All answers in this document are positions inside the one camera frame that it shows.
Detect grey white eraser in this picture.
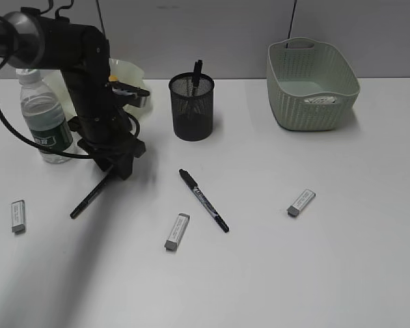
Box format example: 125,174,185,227
287,189,316,217
164,213,191,251
11,200,26,234

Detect black marker pen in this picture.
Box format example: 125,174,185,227
70,174,111,219
178,169,230,233
191,59,203,96

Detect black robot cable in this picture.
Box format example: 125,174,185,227
0,54,93,160

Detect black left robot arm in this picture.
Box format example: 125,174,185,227
0,8,150,180

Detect clear water bottle green label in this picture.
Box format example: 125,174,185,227
16,68,76,154

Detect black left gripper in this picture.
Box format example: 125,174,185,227
68,102,146,180

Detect grey white eraser left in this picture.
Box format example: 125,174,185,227
11,200,26,234

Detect grey white eraser middle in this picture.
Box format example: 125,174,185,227
164,213,191,251

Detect grey white eraser right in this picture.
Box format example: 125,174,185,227
287,189,316,217

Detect waste paper ball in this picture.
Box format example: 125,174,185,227
303,95,339,105

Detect pale green woven basket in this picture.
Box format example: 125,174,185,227
266,37,360,132

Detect black mesh pen holder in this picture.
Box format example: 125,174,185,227
169,72,215,141

